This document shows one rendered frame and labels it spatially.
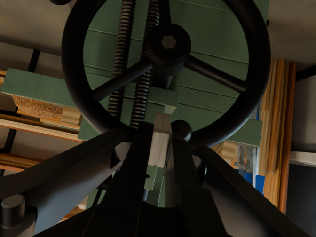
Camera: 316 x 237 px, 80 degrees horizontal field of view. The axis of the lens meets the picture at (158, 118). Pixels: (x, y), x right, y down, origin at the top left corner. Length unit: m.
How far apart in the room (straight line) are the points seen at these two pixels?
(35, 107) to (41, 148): 2.66
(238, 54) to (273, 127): 1.43
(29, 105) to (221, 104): 0.44
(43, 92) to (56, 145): 2.61
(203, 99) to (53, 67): 2.98
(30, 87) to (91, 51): 0.16
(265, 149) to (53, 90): 1.69
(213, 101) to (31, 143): 2.97
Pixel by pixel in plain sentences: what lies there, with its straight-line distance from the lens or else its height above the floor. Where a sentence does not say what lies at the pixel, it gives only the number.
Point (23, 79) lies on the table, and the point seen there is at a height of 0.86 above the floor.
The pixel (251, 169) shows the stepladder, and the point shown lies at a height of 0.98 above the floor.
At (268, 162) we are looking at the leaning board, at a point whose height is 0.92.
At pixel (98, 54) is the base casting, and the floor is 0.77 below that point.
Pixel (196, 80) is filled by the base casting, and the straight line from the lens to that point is 0.46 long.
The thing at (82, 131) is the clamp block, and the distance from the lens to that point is 0.35.
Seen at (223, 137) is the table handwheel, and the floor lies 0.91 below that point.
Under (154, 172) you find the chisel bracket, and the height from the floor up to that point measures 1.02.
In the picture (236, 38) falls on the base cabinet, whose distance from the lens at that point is 0.53.
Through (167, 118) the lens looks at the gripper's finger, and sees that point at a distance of 0.19.
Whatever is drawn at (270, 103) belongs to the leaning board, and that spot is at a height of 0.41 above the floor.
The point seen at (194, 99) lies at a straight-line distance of 0.45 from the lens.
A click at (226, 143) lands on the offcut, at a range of 0.48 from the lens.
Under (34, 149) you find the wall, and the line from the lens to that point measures 3.22.
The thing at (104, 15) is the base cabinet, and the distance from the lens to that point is 0.53.
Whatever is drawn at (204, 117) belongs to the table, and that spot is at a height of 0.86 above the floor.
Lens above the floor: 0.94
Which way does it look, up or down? 7 degrees down
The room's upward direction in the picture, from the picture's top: 168 degrees counter-clockwise
